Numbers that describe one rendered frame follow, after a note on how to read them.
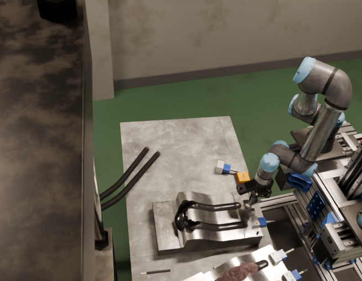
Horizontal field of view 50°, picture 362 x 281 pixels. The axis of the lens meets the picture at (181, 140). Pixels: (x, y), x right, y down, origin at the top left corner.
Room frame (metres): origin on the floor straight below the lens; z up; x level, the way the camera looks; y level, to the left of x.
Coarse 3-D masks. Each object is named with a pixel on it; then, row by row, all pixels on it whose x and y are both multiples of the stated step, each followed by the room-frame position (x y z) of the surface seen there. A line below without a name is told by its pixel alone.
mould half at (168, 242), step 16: (192, 192) 1.08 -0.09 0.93; (160, 208) 1.01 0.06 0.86; (176, 208) 1.02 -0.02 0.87; (240, 208) 1.05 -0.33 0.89; (160, 224) 0.92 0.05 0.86; (160, 240) 0.84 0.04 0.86; (176, 240) 0.85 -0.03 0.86; (192, 240) 0.82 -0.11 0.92; (208, 240) 0.84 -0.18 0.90; (224, 240) 0.86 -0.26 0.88; (240, 240) 0.88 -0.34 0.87; (256, 240) 0.90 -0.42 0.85
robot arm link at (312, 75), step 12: (312, 60) 1.31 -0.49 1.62; (300, 72) 1.27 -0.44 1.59; (312, 72) 1.26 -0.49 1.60; (324, 72) 1.25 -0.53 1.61; (300, 84) 1.27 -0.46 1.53; (312, 84) 1.23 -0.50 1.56; (324, 84) 1.22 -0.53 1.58; (300, 96) 1.37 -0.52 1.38; (312, 96) 1.32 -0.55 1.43; (288, 108) 1.47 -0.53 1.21; (300, 108) 1.41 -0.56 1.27; (312, 108) 1.41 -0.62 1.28
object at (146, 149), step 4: (144, 148) 1.41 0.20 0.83; (148, 148) 1.41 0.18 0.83; (144, 152) 1.37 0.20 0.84; (140, 156) 1.34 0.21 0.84; (136, 160) 1.30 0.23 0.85; (140, 160) 1.31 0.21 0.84; (132, 164) 1.26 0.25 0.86; (136, 164) 1.27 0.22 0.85; (128, 168) 1.23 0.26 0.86; (132, 168) 1.23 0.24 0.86; (128, 172) 1.20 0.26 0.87; (128, 176) 1.18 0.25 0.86
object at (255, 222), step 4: (252, 216) 0.99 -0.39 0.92; (256, 216) 0.99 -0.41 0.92; (252, 220) 0.97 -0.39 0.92; (256, 220) 0.97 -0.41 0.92; (260, 220) 0.98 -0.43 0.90; (264, 220) 0.98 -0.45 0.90; (272, 220) 1.00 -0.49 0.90; (252, 224) 0.95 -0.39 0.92; (256, 224) 0.95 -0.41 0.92; (260, 224) 0.96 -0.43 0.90; (264, 224) 0.96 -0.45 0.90; (252, 228) 0.94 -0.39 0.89
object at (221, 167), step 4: (220, 164) 1.34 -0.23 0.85; (224, 164) 1.35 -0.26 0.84; (228, 164) 1.35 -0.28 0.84; (216, 168) 1.32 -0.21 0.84; (220, 168) 1.31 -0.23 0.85; (224, 168) 1.32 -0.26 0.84; (228, 168) 1.33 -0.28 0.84; (216, 172) 1.32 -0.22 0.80; (220, 172) 1.31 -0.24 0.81; (224, 172) 1.31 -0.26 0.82; (228, 172) 1.31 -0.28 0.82
